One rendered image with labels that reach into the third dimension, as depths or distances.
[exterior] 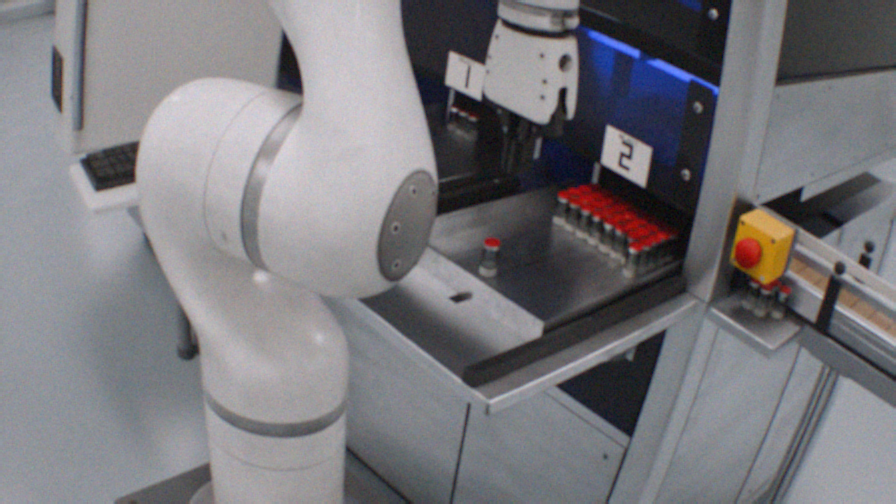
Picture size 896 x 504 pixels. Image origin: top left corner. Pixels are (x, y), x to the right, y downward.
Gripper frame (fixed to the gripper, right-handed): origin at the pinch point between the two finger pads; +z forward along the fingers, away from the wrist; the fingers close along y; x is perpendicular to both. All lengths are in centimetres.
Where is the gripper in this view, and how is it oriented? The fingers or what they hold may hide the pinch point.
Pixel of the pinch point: (517, 153)
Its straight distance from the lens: 106.8
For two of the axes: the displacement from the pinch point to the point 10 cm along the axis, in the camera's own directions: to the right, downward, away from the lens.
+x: -7.6, 2.3, -6.1
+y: -6.4, -4.3, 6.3
